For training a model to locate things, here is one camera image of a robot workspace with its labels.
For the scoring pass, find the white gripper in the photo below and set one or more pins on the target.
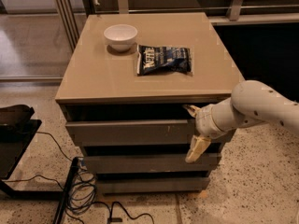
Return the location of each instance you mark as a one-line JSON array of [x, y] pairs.
[[206, 124]]

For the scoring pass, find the grey top drawer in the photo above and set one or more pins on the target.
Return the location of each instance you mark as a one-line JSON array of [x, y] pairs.
[[131, 132]]

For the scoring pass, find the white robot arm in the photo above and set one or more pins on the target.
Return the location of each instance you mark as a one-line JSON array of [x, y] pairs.
[[251, 103]]

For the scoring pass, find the grey three-drawer cabinet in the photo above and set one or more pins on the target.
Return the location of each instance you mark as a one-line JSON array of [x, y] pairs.
[[101, 84]]

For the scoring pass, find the grey bottom drawer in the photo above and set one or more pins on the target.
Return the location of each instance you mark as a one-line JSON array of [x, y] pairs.
[[153, 185]]

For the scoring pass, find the dark blue chip bag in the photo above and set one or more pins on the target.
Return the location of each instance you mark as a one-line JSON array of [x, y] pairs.
[[150, 59]]

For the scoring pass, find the white ceramic bowl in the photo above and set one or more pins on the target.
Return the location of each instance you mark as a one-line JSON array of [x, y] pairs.
[[120, 37]]

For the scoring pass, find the black stand base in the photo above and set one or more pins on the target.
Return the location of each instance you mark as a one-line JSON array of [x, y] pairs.
[[17, 130]]

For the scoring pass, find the metal railing frame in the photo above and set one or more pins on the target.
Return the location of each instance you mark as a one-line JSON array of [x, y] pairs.
[[220, 12]]

